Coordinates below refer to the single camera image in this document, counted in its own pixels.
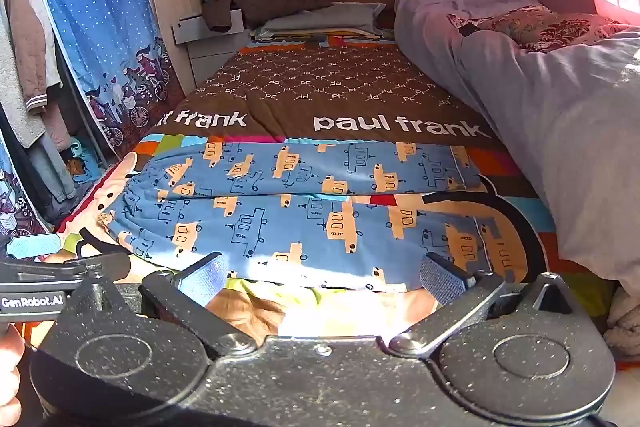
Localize teal cloth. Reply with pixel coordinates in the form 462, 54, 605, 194
67, 136, 107, 185

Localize blue dotted printed curtain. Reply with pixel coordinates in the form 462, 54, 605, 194
21, 0, 185, 160
0, 132, 52, 239

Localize grey fleece jacket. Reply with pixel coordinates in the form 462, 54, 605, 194
0, 0, 47, 150

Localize hanging blue jeans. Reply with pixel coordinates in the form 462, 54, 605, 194
26, 127, 78, 210

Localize blue car-print pants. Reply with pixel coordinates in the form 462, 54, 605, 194
97, 139, 533, 294

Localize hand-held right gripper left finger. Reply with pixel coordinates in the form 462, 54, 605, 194
59, 252, 258, 360

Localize grey pillow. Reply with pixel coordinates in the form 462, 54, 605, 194
251, 2, 387, 42

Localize person's left hand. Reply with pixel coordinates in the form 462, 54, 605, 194
0, 326, 26, 427

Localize white fluffy blanket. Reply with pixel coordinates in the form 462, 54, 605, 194
602, 286, 640, 360

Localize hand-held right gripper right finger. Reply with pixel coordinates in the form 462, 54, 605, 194
389, 253, 589, 358

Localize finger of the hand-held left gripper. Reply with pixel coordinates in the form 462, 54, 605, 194
47, 251, 132, 282
5, 232, 62, 260

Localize white nightstand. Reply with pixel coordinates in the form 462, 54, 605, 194
171, 9, 251, 90

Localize floral pillow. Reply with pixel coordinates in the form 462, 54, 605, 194
447, 4, 632, 54

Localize grey duvet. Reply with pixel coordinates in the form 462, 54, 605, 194
394, 0, 640, 298

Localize brown striped printed bedspread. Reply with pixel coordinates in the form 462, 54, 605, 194
20, 32, 608, 343

